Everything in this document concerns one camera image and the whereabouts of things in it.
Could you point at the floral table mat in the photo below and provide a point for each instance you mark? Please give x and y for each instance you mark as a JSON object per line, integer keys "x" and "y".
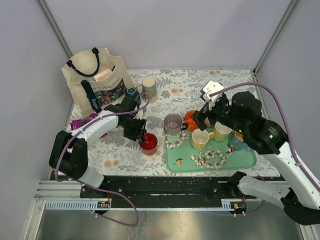
{"x": 178, "y": 92}

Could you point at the beige canvas tote bag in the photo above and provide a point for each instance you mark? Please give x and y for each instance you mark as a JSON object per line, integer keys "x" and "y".
{"x": 89, "y": 95}

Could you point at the cream floral mug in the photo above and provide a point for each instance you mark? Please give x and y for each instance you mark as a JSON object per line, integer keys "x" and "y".
{"x": 149, "y": 86}

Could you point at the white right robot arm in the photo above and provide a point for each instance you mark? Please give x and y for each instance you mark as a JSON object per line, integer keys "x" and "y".
{"x": 243, "y": 113}

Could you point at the small pale pink mug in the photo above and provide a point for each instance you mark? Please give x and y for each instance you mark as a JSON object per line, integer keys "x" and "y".
{"x": 207, "y": 122}

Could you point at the dark green mug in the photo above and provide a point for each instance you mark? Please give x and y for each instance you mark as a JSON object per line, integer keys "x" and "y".
{"x": 134, "y": 94}

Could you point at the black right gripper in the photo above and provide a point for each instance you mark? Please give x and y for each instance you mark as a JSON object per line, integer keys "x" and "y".
{"x": 198, "y": 116}

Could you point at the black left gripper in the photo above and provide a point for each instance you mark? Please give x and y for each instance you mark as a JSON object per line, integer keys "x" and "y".
{"x": 138, "y": 133}

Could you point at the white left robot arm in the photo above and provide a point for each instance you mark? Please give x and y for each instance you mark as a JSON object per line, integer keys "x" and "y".
{"x": 69, "y": 155}

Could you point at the lime green mug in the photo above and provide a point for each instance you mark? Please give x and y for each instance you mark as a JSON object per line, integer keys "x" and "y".
{"x": 221, "y": 132}

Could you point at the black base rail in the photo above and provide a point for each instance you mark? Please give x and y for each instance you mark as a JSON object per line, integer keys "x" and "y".
{"x": 165, "y": 192}

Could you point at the green hummingbird tray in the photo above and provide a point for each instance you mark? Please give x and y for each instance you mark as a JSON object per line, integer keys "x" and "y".
{"x": 181, "y": 157}

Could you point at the lilac mug black handle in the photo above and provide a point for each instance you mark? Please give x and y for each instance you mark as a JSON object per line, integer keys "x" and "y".
{"x": 173, "y": 124}

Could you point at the yellow mug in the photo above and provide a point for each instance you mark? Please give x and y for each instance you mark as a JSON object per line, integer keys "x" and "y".
{"x": 200, "y": 138}

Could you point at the red mug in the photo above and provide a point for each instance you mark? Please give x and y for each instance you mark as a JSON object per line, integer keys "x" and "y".
{"x": 149, "y": 145}

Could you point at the orange mug black handle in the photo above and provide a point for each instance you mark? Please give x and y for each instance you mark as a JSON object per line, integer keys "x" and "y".
{"x": 189, "y": 124}

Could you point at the blue glazed mug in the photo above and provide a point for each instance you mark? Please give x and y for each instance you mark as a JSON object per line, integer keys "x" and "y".
{"x": 236, "y": 142}

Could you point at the purple snack packet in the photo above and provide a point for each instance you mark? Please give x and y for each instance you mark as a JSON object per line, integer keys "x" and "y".
{"x": 78, "y": 123}

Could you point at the pink box in bag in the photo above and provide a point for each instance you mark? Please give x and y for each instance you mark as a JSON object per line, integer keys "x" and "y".
{"x": 103, "y": 75}

